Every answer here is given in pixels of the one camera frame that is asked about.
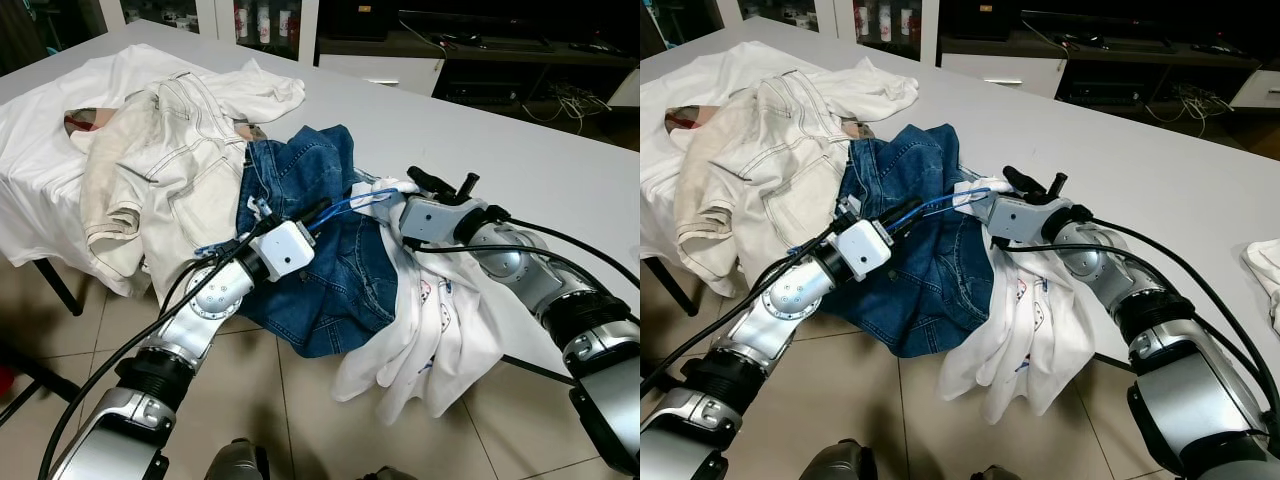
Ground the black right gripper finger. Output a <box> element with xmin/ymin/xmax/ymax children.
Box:
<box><xmin>1003</xmin><ymin>165</ymin><xmax>1049</xmax><ymax>199</ymax></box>
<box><xmin>406</xmin><ymin>165</ymin><xmax>456</xmax><ymax>199</ymax></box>

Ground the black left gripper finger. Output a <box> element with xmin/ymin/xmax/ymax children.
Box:
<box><xmin>884</xmin><ymin>196</ymin><xmax>928</xmax><ymax>233</ymax></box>
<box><xmin>292</xmin><ymin>197</ymin><xmax>335</xmax><ymax>233</ymax></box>

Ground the blue wire hanger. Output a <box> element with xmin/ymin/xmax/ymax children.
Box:
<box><xmin>785</xmin><ymin>185</ymin><xmax>996</xmax><ymax>256</ymax></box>
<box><xmin>193</xmin><ymin>183</ymin><xmax>403</xmax><ymax>259</ymax></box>

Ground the white polo shirt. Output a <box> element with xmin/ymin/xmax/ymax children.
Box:
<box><xmin>332</xmin><ymin>178</ymin><xmax>561</xmax><ymax>426</ymax></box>
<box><xmin>937</xmin><ymin>178</ymin><xmax>1131</xmax><ymax>426</ymax></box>

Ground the cream denim jacket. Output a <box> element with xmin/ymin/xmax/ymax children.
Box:
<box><xmin>675</xmin><ymin>70</ymin><xmax>861</xmax><ymax>298</ymax></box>
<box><xmin>80</xmin><ymin>72</ymin><xmax>251</xmax><ymax>306</ymax></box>

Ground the white t-shirt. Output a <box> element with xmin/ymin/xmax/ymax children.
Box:
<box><xmin>640</xmin><ymin>40</ymin><xmax>919</xmax><ymax>271</ymax></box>
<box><xmin>0</xmin><ymin>43</ymin><xmax>306</xmax><ymax>271</ymax></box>

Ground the white crumpled cloth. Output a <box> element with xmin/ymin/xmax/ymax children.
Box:
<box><xmin>1243</xmin><ymin>240</ymin><xmax>1280</xmax><ymax>331</ymax></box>

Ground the grey robot left leg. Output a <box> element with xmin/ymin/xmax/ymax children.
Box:
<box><xmin>800</xmin><ymin>438</ymin><xmax>881</xmax><ymax>480</ymax></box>
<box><xmin>205</xmin><ymin>438</ymin><xmax>271</xmax><ymax>480</ymax></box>

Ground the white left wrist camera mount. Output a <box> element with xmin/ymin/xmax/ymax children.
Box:
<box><xmin>258</xmin><ymin>220</ymin><xmax>318</xmax><ymax>279</ymax></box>
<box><xmin>835</xmin><ymin>218</ymin><xmax>894</xmax><ymax>281</ymax></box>

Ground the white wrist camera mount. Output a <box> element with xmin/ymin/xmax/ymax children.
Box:
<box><xmin>835</xmin><ymin>218</ymin><xmax>894</xmax><ymax>281</ymax></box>
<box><xmin>400</xmin><ymin>197</ymin><xmax>466</xmax><ymax>244</ymax></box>
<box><xmin>985</xmin><ymin>195</ymin><xmax>1059</xmax><ymax>244</ymax></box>
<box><xmin>258</xmin><ymin>220</ymin><xmax>318</xmax><ymax>279</ymax></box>

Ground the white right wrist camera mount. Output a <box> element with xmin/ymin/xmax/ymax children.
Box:
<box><xmin>400</xmin><ymin>197</ymin><xmax>466</xmax><ymax>244</ymax></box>
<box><xmin>985</xmin><ymin>195</ymin><xmax>1059</xmax><ymax>244</ymax></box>

